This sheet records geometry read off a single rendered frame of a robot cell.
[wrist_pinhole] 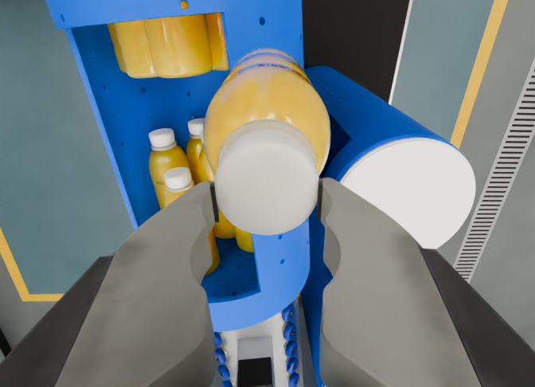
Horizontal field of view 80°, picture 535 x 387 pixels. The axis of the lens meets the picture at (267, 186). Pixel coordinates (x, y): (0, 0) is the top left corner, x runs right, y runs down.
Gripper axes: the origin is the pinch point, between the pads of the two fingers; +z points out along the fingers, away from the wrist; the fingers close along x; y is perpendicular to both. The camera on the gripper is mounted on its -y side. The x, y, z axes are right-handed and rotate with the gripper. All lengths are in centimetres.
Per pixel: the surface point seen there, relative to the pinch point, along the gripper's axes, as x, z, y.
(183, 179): -13.2, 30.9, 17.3
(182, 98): -15.4, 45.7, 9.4
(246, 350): -9, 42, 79
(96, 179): -93, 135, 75
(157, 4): -9.0, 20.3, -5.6
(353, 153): 14.8, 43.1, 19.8
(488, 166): 118, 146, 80
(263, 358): -4, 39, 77
